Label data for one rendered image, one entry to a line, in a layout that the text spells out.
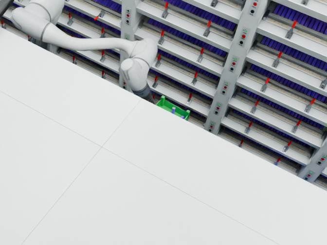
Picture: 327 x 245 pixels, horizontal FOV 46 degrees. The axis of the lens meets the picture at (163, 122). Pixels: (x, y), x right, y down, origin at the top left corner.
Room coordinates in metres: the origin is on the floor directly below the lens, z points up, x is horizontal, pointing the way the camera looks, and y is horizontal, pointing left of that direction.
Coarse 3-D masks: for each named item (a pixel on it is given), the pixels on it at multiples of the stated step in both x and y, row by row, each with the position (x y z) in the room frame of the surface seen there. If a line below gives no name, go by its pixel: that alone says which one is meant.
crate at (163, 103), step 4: (164, 96) 1.56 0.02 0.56; (160, 100) 1.55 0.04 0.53; (164, 100) 1.56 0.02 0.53; (156, 104) 1.51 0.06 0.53; (160, 104) 1.55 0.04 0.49; (164, 104) 1.56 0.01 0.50; (168, 104) 1.55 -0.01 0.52; (172, 104) 1.54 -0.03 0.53; (164, 108) 1.53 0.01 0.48; (168, 108) 1.54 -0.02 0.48; (176, 108) 1.52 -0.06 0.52; (180, 108) 1.51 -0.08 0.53; (176, 112) 1.52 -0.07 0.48; (180, 112) 1.51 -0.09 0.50; (184, 112) 1.50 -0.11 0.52; (188, 112) 1.47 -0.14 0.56; (180, 116) 1.50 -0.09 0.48; (184, 116) 1.50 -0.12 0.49; (188, 116) 1.48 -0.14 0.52
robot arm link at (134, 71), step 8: (128, 64) 1.32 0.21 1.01; (136, 64) 1.33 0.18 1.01; (144, 64) 1.37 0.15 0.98; (128, 72) 1.29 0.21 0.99; (136, 72) 1.30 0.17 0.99; (144, 72) 1.34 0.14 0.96; (128, 80) 1.28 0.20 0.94; (136, 80) 1.29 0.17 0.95; (144, 80) 1.32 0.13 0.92; (136, 88) 1.29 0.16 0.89
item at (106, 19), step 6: (72, 0) 2.07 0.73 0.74; (78, 0) 2.08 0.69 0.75; (72, 6) 2.05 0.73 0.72; (78, 6) 2.04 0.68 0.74; (84, 6) 2.04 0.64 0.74; (90, 6) 2.04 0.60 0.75; (84, 12) 2.02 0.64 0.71; (90, 12) 2.00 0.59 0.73; (96, 12) 2.00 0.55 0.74; (102, 18) 1.96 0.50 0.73; (108, 18) 1.97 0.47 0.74; (114, 18) 1.97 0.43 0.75; (108, 24) 1.96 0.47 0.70; (114, 24) 1.93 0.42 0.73; (120, 24) 1.90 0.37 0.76; (120, 30) 1.93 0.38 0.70
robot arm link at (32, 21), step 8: (16, 8) 1.45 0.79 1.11; (24, 8) 1.46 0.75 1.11; (32, 8) 1.46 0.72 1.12; (40, 8) 1.48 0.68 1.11; (16, 16) 1.40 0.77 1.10; (24, 16) 1.41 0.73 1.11; (32, 16) 1.42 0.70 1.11; (40, 16) 1.44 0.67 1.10; (48, 16) 1.48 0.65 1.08; (16, 24) 1.39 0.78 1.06; (24, 24) 1.38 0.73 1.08; (32, 24) 1.38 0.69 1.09; (40, 24) 1.39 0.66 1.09; (24, 32) 1.37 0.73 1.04; (32, 32) 1.36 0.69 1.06; (40, 32) 1.37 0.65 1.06; (40, 40) 1.37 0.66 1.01
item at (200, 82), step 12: (156, 60) 1.86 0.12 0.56; (168, 60) 1.85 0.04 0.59; (180, 60) 1.87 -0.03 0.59; (168, 72) 1.79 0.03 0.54; (180, 72) 1.80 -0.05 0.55; (192, 72) 1.79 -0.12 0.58; (204, 72) 1.80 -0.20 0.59; (192, 84) 1.73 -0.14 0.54; (204, 84) 1.74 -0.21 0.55; (216, 84) 1.73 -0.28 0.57
